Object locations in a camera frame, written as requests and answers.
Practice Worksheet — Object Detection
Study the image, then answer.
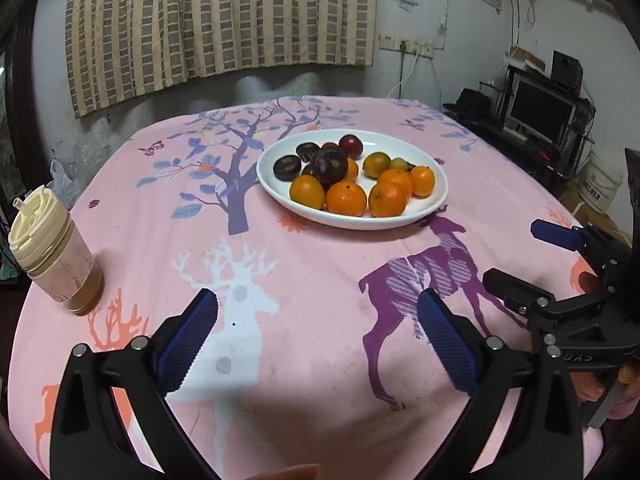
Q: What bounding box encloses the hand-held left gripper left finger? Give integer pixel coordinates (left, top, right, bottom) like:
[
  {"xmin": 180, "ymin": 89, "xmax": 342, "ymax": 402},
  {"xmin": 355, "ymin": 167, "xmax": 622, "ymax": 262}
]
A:
[{"xmin": 49, "ymin": 287, "xmax": 221, "ymax": 480}]

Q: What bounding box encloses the black hat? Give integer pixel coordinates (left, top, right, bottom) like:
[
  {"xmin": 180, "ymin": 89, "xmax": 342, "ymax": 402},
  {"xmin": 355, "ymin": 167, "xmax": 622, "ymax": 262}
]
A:
[{"xmin": 442, "ymin": 88, "xmax": 493, "ymax": 118}]

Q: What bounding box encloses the cardboard box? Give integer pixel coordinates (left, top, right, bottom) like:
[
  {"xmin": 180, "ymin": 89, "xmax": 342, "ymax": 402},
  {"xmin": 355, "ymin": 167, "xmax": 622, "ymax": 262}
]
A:
[{"xmin": 560, "ymin": 187, "xmax": 631, "ymax": 241}]

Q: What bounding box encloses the beige lidded tumbler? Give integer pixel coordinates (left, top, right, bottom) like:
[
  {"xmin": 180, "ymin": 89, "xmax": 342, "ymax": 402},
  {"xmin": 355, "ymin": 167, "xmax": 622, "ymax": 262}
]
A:
[{"xmin": 7, "ymin": 185, "xmax": 105, "ymax": 317}]

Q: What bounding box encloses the large dark purple passion fruit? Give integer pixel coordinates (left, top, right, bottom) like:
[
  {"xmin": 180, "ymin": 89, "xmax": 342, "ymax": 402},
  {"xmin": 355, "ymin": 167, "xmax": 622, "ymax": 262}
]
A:
[{"xmin": 312, "ymin": 147, "xmax": 349, "ymax": 185}]

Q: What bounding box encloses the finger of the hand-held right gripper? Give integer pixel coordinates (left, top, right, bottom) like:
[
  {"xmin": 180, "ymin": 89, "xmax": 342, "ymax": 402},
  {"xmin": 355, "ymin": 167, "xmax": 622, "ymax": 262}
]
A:
[
  {"xmin": 482, "ymin": 268, "xmax": 557, "ymax": 319},
  {"xmin": 531, "ymin": 219, "xmax": 631, "ymax": 271}
]

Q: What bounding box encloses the yellow orange round fruit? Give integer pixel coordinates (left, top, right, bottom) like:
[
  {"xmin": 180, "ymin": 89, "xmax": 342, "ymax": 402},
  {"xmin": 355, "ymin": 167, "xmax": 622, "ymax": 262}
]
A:
[{"xmin": 362, "ymin": 152, "xmax": 392, "ymax": 179}]

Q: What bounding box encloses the white power cable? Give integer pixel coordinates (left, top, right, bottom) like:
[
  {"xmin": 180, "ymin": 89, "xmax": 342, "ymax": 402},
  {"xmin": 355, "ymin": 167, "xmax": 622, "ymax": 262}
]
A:
[{"xmin": 386, "ymin": 52, "xmax": 420, "ymax": 100}]

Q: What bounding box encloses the pink printed tablecloth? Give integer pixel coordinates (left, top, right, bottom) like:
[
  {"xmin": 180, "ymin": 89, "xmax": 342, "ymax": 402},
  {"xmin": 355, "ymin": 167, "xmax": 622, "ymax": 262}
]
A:
[{"xmin": 7, "ymin": 95, "xmax": 608, "ymax": 480}]

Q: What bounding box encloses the white plastic bucket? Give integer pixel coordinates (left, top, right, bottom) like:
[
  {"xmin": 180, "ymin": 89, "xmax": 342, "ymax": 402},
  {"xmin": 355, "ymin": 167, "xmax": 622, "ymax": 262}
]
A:
[{"xmin": 580, "ymin": 152, "xmax": 625, "ymax": 211}]

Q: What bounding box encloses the dark red cherry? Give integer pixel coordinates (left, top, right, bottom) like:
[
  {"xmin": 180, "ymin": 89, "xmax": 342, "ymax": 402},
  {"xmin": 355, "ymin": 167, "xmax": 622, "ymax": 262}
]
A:
[{"xmin": 338, "ymin": 134, "xmax": 364, "ymax": 159}]

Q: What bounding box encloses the person's right hand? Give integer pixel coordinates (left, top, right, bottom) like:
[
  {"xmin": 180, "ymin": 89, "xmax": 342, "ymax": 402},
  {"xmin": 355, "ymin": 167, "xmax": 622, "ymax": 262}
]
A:
[{"xmin": 571, "ymin": 362, "xmax": 640, "ymax": 418}]

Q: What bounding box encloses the black speaker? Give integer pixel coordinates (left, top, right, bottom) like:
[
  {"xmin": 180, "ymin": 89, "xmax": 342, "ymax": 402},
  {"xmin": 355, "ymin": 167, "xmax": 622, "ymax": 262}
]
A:
[{"xmin": 551, "ymin": 50, "xmax": 585, "ymax": 86}]

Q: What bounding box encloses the white plastic bag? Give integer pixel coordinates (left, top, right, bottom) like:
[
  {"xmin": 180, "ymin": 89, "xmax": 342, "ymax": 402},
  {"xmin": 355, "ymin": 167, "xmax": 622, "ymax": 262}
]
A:
[{"xmin": 49, "ymin": 147, "xmax": 81, "ymax": 208}]

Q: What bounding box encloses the white wall power strip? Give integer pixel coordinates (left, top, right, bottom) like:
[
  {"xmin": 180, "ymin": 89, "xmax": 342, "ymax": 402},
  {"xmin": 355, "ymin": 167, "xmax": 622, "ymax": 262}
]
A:
[{"xmin": 378, "ymin": 33, "xmax": 435, "ymax": 57}]

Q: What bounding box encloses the computer monitor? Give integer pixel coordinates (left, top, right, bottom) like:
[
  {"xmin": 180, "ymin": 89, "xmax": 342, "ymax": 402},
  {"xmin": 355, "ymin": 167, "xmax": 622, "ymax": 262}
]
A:
[{"xmin": 505, "ymin": 74, "xmax": 576, "ymax": 143}]

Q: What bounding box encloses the beige checked curtain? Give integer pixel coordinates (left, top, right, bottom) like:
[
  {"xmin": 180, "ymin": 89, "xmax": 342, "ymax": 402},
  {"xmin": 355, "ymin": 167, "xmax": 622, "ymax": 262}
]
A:
[{"xmin": 65, "ymin": 0, "xmax": 379, "ymax": 120}]

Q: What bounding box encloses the white plate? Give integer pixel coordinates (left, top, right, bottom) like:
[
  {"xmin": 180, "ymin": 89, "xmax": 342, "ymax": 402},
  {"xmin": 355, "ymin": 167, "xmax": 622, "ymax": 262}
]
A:
[{"xmin": 256, "ymin": 129, "xmax": 449, "ymax": 231}]

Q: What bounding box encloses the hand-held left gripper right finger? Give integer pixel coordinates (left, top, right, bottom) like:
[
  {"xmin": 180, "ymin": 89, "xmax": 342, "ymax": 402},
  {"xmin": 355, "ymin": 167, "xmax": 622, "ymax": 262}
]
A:
[{"xmin": 416, "ymin": 287, "xmax": 586, "ymax": 480}]

